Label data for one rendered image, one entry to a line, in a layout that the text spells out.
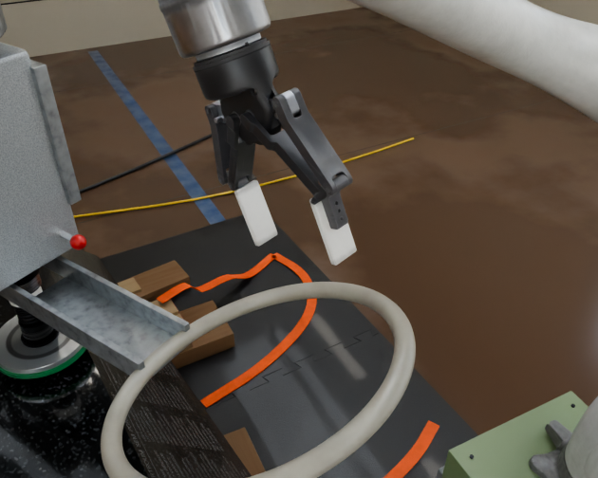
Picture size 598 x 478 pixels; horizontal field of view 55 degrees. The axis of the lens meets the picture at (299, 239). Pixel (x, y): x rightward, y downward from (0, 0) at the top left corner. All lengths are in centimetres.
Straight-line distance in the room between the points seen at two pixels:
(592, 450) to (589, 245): 243
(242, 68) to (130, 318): 74
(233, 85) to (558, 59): 29
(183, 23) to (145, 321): 74
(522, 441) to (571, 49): 86
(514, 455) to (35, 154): 107
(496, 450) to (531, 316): 170
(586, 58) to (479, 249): 266
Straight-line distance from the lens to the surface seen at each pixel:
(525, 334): 280
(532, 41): 57
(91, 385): 143
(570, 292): 311
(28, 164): 119
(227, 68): 53
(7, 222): 120
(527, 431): 130
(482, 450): 124
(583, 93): 62
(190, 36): 53
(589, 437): 113
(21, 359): 147
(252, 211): 65
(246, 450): 209
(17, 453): 137
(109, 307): 122
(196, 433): 148
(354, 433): 72
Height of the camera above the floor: 187
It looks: 36 degrees down
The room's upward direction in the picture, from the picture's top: straight up
